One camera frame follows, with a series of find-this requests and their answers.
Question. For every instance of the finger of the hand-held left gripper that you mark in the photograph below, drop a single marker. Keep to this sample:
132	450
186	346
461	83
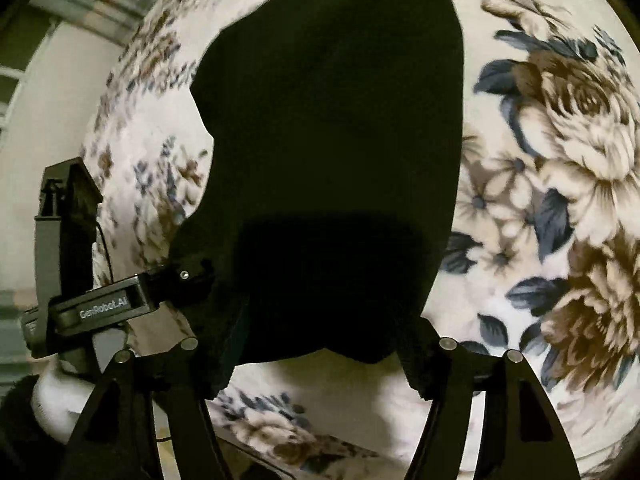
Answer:
187	280

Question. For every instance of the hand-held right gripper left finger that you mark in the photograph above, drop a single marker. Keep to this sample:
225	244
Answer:
150	362

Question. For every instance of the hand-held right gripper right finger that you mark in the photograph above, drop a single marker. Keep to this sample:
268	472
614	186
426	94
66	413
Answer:
452	375

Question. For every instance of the black sweater with silver print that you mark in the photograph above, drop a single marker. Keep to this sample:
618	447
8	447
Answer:
330	160

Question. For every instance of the person's left forearm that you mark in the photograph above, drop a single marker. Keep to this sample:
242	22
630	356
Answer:
22	420

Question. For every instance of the floral printed blanket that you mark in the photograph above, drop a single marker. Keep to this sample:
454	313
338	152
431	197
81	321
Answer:
540	185

